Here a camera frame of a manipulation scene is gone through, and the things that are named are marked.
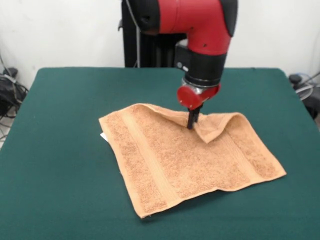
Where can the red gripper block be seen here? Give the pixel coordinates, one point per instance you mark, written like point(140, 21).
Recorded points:
point(190, 97)

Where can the tan terry towel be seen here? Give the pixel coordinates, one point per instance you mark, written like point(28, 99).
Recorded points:
point(187, 162)

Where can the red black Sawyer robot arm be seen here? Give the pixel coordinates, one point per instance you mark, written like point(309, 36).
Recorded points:
point(200, 25)

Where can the dark green table cloth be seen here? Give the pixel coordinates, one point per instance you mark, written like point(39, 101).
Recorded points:
point(62, 150)

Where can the black plug adapter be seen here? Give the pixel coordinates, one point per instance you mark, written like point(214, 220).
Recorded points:
point(11, 72)

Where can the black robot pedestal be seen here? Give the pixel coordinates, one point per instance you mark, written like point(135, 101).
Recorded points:
point(150, 50)

